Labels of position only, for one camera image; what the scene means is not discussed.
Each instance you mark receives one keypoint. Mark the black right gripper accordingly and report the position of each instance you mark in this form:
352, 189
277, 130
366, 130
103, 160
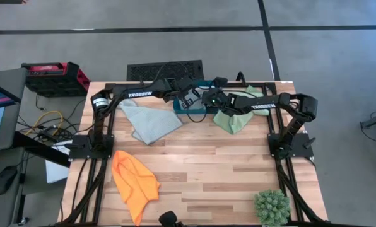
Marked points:
219, 102

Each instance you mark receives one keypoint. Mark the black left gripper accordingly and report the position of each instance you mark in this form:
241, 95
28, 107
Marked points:
183, 95

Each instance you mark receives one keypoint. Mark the grey waffle microfiber towel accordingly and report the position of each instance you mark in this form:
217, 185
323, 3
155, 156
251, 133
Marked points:
199, 102
150, 123

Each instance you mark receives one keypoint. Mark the green microfiber towel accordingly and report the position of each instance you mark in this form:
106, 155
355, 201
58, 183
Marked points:
235, 124

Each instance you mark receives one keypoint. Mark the orange microfiber towel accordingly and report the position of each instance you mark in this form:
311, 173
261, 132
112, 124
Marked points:
134, 183

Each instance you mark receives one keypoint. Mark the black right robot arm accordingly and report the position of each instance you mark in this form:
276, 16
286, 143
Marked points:
248, 102

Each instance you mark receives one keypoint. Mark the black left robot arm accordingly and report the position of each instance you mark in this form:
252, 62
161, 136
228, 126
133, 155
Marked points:
137, 94

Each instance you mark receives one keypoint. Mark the black perforated grille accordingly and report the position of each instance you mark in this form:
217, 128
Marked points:
147, 71

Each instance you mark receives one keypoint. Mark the black rounded object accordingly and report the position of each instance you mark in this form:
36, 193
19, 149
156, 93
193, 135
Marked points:
168, 219

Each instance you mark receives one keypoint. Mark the green artificial plant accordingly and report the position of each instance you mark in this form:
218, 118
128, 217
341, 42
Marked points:
272, 207

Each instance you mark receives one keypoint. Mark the red and black toolbox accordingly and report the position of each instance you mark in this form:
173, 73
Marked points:
55, 79

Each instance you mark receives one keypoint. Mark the white paper sheet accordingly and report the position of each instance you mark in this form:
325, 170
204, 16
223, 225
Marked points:
57, 170

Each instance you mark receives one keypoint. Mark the grey computer monitor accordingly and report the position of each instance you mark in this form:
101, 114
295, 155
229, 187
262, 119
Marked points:
8, 107

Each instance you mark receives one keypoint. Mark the black computer mouse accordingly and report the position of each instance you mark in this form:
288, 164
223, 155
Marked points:
4, 180

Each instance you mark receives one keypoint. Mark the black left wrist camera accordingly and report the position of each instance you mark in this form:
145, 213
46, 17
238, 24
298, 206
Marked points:
185, 84

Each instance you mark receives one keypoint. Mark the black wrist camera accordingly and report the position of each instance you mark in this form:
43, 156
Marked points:
185, 84
220, 82

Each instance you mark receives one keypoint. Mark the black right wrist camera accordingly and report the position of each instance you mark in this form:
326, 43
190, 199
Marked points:
220, 82

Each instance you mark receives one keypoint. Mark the black aluminium table frame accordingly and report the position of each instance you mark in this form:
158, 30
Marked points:
270, 87

